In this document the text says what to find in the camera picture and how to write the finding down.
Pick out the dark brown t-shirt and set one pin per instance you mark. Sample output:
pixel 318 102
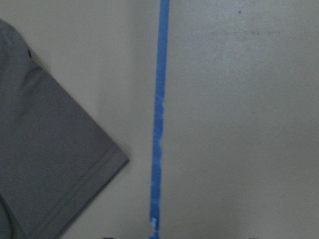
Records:
pixel 54 158

